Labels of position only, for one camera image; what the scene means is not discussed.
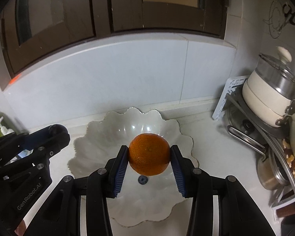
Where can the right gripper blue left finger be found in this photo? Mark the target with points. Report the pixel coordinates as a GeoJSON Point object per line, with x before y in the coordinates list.
{"type": "Point", "coordinates": [119, 169]}

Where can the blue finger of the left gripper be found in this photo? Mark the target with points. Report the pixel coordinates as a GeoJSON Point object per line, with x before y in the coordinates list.
{"type": "Point", "coordinates": [47, 144]}
{"type": "Point", "coordinates": [21, 145]}

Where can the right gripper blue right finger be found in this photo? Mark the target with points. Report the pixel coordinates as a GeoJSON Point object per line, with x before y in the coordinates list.
{"type": "Point", "coordinates": [178, 168]}

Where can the blueberry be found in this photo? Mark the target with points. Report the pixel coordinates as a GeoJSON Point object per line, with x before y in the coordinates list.
{"type": "Point", "coordinates": [142, 179]}

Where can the person's left hand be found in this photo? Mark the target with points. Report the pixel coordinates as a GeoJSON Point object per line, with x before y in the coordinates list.
{"type": "Point", "coordinates": [20, 230]}

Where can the white pump lotion bottle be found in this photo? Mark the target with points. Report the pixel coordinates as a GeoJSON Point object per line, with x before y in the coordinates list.
{"type": "Point", "coordinates": [4, 130]}

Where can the white scalloped fruit bowl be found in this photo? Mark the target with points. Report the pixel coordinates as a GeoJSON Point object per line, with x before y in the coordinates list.
{"type": "Point", "coordinates": [149, 191]}

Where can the stainless steel pot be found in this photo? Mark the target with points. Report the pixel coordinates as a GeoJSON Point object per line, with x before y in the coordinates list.
{"type": "Point", "coordinates": [271, 173]}

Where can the metal counter shelf rack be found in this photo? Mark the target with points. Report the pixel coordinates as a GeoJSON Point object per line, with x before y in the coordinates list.
{"type": "Point", "coordinates": [231, 95]}

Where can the cream pot with glass lid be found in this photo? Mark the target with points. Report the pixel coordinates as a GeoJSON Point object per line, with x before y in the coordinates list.
{"type": "Point", "coordinates": [269, 91]}

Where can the glass jar of sauce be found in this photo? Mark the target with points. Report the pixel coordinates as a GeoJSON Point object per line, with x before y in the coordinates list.
{"type": "Point", "coordinates": [286, 211]}

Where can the black scissors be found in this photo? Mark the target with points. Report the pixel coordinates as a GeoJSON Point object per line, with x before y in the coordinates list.
{"type": "Point", "coordinates": [279, 16]}

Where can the dark wooden window frame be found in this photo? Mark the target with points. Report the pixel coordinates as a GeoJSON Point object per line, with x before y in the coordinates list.
{"type": "Point", "coordinates": [32, 30]}

